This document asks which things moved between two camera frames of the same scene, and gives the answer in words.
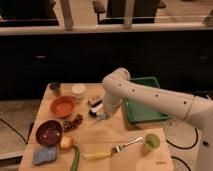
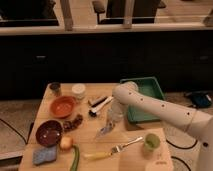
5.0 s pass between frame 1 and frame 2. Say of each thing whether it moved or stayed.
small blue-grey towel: moved
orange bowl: stayed
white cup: stayed
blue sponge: stayed
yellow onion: stayed
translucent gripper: moved
